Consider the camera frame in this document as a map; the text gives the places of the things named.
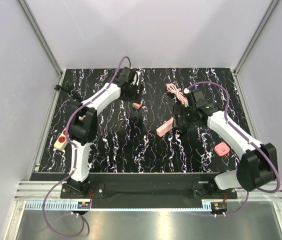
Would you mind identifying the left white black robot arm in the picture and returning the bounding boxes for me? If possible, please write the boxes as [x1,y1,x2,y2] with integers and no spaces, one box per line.
[65,67,144,198]

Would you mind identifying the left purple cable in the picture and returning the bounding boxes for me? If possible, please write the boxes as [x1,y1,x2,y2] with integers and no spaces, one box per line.
[42,56,133,237]

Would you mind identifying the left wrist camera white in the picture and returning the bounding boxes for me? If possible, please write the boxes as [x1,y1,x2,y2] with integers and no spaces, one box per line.
[132,71,141,85]

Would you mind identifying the pink power strip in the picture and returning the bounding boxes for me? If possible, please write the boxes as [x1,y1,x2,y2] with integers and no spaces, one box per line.
[156,117,174,137]

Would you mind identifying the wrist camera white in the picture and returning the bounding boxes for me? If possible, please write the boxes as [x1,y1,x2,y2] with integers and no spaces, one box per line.
[132,71,141,85]
[183,88,193,107]

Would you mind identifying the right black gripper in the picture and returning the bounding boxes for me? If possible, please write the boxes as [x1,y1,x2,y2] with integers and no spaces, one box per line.
[172,104,203,128]

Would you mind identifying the purple cable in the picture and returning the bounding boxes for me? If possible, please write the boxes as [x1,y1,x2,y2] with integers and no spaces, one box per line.
[185,81,282,217]
[42,56,133,237]

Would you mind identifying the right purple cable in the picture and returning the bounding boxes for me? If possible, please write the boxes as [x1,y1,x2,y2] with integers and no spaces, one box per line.
[185,81,282,217]

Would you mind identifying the pink charger plug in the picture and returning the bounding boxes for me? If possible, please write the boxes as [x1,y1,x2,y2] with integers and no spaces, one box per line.
[132,101,143,111]

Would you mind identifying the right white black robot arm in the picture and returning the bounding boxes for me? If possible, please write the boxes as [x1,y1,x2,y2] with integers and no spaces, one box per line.
[173,89,279,199]

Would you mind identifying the pink flat adapter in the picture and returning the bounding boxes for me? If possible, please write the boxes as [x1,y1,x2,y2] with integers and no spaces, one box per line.
[214,142,231,157]

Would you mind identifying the black power cord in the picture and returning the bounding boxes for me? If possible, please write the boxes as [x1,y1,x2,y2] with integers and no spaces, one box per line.
[53,84,86,106]

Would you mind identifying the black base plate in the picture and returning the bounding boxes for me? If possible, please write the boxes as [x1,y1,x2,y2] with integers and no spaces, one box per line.
[60,173,237,200]

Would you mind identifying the beige red power strip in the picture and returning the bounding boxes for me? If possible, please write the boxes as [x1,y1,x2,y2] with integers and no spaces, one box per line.
[53,129,68,151]

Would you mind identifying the pink power cord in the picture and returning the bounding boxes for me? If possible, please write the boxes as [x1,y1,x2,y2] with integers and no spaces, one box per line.
[165,82,189,106]

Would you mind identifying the black marbled mat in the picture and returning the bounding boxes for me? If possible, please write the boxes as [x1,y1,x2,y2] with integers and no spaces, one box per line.
[38,67,264,174]

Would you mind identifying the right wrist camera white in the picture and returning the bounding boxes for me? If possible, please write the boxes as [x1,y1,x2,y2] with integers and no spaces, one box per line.
[183,88,193,107]

